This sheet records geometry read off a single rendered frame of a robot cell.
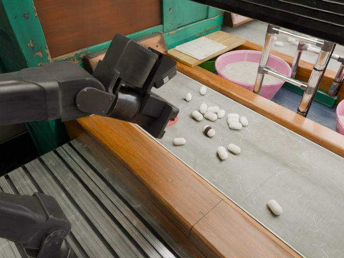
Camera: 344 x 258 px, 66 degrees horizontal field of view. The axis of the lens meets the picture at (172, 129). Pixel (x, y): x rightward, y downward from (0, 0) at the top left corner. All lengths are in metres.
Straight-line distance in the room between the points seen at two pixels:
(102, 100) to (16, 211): 0.21
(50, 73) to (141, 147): 0.34
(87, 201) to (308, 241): 0.48
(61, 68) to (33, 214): 0.23
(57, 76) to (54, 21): 0.48
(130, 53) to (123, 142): 0.31
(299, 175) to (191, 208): 0.28
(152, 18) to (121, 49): 0.63
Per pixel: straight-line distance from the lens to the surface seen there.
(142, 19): 1.00
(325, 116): 1.02
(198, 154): 0.67
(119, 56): 0.40
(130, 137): 0.68
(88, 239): 0.64
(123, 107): 0.43
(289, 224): 0.60
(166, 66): 0.46
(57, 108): 0.37
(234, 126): 0.74
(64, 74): 0.38
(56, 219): 0.50
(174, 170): 0.60
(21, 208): 0.48
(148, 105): 0.45
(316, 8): 0.55
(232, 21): 1.28
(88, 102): 0.38
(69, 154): 0.82
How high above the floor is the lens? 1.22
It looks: 41 degrees down
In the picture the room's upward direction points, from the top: straight up
